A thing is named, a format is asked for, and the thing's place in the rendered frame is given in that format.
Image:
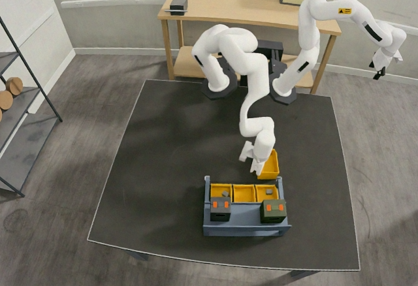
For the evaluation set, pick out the dark green tool case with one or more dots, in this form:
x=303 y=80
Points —
x=273 y=211

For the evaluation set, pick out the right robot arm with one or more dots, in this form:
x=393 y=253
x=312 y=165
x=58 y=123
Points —
x=234 y=43

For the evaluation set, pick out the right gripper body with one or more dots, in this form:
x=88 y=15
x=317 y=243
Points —
x=257 y=167

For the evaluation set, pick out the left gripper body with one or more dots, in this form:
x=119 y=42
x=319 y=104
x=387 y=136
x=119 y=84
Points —
x=381 y=60

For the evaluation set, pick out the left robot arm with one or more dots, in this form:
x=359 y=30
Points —
x=382 y=34

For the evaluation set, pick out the yellow bin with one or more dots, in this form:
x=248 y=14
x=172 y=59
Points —
x=260 y=194
x=217 y=189
x=270 y=168
x=243 y=193

